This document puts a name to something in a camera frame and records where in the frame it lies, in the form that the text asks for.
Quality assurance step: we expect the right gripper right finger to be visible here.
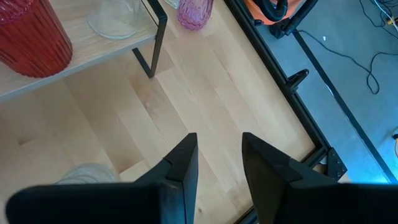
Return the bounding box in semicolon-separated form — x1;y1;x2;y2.
241;132;398;224

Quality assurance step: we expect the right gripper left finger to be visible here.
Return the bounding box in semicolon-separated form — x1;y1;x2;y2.
5;133;199;224

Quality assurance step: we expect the clear wide-mouth glass vase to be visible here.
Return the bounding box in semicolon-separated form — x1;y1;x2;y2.
87;0;147;40

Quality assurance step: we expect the red ribbed cylinder glass vase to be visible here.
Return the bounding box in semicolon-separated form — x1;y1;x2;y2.
0;0;74;78

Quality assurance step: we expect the tall pink ribbed glass vase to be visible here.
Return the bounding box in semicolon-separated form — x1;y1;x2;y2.
176;0;215;31

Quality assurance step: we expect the clear round cut-glass vase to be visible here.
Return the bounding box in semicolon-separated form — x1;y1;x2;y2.
55;162;121;185

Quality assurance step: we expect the black frame clamp handle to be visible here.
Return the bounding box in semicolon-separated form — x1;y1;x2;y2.
284;68;310;94

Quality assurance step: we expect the black floor cable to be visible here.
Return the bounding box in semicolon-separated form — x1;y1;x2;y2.
294;29;398;96

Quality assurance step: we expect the black aluminium table frame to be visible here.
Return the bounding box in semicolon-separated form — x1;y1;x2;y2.
222;0;348;224

